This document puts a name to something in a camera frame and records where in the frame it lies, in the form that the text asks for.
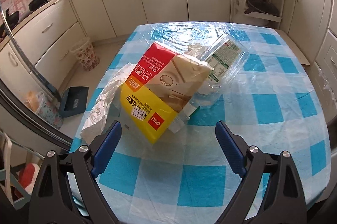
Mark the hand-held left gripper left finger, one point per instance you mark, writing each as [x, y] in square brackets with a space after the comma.
[108, 147]

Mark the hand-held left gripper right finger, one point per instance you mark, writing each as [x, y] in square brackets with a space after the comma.
[231, 147]

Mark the large white paper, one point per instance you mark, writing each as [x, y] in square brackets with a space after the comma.
[100, 108]

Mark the yellow red plastic package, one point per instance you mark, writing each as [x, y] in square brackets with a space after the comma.
[142, 113]

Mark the clear plastic container green label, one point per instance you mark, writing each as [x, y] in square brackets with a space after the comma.
[223, 60]

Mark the blue checkered plastic tablecloth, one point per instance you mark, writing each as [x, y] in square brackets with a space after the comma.
[263, 134]

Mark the blue dustpan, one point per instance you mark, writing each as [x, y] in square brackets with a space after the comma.
[73, 100]

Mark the floral bin with plastic bag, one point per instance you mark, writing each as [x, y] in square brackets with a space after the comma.
[44, 108]

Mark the red white cloth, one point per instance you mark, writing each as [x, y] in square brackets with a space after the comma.
[26, 176]

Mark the floral waste basket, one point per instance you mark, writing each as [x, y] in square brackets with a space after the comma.
[85, 55]

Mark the long metal pole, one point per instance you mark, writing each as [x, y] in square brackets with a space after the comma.
[26, 58]

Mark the black frying pan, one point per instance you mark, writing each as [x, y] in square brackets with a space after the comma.
[260, 6]

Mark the black wok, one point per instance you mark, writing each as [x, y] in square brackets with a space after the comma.
[9, 18]

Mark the black pot with lid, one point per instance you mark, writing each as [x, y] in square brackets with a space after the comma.
[38, 0]

